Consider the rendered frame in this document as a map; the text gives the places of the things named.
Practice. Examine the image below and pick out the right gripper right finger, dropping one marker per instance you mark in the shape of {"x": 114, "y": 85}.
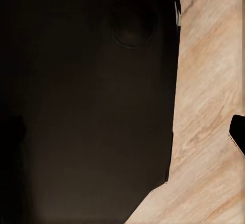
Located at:
{"x": 237, "y": 131}

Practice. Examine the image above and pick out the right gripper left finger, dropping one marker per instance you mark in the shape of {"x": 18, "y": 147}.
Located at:
{"x": 12, "y": 132}

